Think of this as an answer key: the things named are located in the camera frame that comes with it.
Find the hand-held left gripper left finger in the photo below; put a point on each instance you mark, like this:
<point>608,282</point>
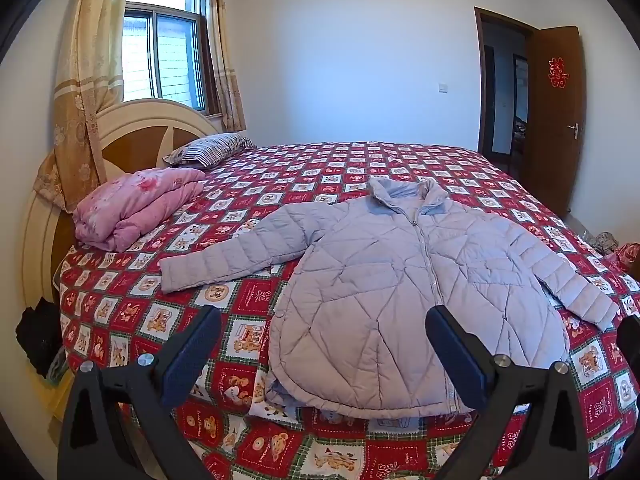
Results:
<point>187,355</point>

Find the striped pillow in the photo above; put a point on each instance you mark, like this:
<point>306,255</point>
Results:
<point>210,150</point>

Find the red checkered printed bedspread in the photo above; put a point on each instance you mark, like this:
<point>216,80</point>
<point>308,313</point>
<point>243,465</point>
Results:
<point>125,310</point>

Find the beige patterned curtain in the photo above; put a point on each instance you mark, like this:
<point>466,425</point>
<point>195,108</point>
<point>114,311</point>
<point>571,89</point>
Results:
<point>222,60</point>
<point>85,85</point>

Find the folded pink quilt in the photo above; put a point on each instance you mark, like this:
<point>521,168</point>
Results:
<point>135,200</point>

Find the window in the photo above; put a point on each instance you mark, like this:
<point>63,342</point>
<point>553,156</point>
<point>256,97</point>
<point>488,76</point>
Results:
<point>170,55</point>

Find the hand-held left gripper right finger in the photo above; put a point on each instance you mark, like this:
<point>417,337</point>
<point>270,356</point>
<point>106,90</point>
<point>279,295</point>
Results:
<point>457,355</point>

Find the dark cloth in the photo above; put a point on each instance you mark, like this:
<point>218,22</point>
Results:
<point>37,332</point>

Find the cream and brown headboard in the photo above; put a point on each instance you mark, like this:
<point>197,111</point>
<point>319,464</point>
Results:
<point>150,110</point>

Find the brown wooden door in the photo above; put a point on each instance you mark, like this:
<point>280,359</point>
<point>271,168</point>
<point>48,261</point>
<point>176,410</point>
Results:
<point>550,135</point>

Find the grey cloth heap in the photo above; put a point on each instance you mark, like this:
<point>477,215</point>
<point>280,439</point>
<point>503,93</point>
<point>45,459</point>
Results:
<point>605,242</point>

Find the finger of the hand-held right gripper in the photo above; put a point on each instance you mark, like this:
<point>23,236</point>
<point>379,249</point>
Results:
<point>630,337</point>

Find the lilac quilted puffer jacket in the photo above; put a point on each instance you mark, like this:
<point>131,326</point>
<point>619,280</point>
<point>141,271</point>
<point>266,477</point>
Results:
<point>375,285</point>

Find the red paper door decoration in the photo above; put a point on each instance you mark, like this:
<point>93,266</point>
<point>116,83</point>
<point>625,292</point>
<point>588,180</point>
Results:
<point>558,72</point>

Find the dark wooden door frame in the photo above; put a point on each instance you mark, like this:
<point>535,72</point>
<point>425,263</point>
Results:
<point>479,85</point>

